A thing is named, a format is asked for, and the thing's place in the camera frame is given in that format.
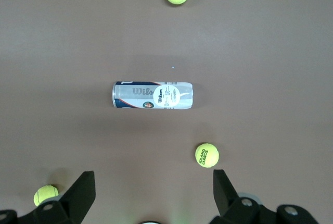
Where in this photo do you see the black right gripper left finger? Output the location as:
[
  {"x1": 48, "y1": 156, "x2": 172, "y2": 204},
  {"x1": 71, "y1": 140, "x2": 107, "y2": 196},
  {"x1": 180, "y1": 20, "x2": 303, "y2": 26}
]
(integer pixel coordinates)
[{"x1": 0, "y1": 171, "x2": 96, "y2": 224}]

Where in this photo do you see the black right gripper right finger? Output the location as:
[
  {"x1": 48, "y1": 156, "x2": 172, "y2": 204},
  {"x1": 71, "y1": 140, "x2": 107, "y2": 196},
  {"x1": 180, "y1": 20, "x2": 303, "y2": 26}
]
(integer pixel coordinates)
[{"x1": 210, "y1": 169, "x2": 319, "y2": 224}]

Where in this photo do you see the clear Wilson tennis ball can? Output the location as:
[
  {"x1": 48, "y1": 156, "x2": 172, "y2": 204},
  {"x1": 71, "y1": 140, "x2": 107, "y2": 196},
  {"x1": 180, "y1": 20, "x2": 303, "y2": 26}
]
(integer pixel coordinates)
[{"x1": 112, "y1": 80, "x2": 194, "y2": 110}]

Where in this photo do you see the brown table cover sheet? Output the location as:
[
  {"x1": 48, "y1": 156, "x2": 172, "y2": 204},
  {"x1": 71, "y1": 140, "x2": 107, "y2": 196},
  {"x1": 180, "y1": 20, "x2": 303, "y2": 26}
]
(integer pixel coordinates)
[{"x1": 0, "y1": 0, "x2": 333, "y2": 224}]

